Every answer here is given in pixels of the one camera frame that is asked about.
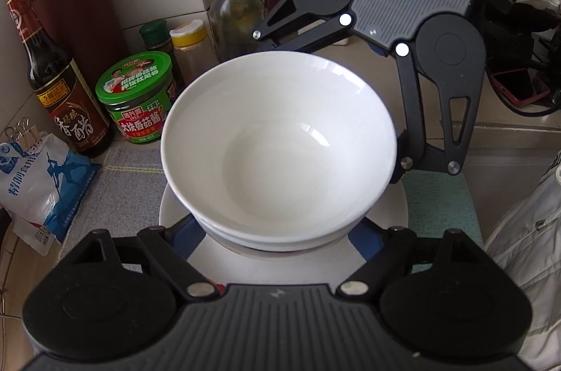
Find white pink-flower bowl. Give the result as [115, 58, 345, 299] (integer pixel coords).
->
[192, 196, 384, 245]
[210, 228, 356, 253]
[161, 50, 399, 232]

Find dark vinegar bottle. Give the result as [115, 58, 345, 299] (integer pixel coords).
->
[6, 0, 112, 159]

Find metal binder clips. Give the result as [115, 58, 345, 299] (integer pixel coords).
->
[4, 117, 40, 144]

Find dark red knife block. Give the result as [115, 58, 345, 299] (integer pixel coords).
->
[33, 0, 130, 91]

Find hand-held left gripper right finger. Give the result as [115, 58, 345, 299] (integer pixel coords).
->
[336, 220, 479, 300]

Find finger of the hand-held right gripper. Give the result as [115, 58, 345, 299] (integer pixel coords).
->
[391, 41, 477, 184]
[251, 0, 356, 55]

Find grey green checked dish mat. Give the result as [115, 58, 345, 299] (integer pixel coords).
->
[57, 141, 483, 267]

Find white fruit-print plate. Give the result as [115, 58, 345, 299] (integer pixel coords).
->
[158, 180, 410, 288]

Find green-cap spice jar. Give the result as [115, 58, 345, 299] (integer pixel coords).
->
[139, 19, 185, 91]

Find green-lid sauce jar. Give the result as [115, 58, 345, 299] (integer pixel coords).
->
[95, 51, 178, 144]

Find yellow-cap spice jar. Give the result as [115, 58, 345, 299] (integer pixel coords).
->
[170, 20, 215, 87]

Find red phone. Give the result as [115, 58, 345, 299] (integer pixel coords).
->
[491, 68, 550, 107]

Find blue white salt bag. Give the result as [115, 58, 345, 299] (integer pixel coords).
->
[0, 132, 102, 255]

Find person's white jacket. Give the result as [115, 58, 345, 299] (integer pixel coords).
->
[482, 149, 561, 371]

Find red-cap clear oil bottle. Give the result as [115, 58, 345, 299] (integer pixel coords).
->
[208, 0, 265, 62]

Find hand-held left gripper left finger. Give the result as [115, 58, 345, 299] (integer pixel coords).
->
[82, 215, 221, 302]

